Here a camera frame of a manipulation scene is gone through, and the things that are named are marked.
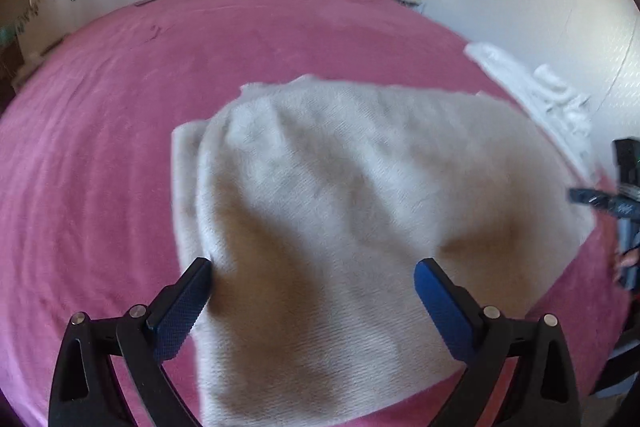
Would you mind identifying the cream knit sweater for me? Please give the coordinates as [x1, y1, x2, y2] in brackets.
[171, 76, 598, 427]

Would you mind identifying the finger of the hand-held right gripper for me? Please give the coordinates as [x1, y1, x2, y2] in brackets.
[569, 188, 640, 215]

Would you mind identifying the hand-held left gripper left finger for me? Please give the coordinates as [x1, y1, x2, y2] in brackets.
[47, 257, 213, 427]

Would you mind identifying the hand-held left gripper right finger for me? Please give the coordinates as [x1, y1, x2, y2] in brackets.
[414, 258, 583, 427]

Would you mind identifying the person's right hand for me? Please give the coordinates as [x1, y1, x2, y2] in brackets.
[616, 247, 640, 274]

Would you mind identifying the white cloth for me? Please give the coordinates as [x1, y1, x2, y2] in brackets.
[465, 42, 601, 178]

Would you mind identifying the pink bed blanket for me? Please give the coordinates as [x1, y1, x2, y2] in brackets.
[0, 0, 633, 427]

